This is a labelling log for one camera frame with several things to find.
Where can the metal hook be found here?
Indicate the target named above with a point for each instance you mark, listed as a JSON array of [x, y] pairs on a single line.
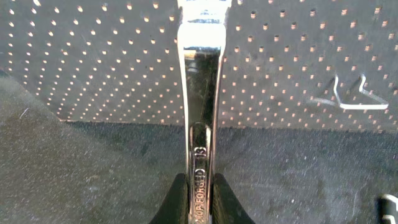
[[360, 106]]

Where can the silver wrench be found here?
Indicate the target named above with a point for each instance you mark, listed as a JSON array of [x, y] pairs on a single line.
[[202, 93]]

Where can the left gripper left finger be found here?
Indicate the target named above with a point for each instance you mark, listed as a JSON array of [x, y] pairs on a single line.
[[177, 202]]

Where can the black pegboard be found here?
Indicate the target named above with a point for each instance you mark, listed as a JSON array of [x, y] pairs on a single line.
[[93, 62]]

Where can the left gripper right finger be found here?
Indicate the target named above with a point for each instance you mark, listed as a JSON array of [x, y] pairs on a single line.
[[222, 202]]

